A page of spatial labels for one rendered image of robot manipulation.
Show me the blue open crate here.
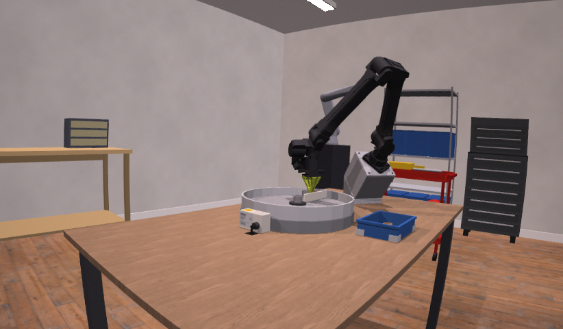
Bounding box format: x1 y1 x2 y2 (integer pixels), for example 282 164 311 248
355 210 417 243

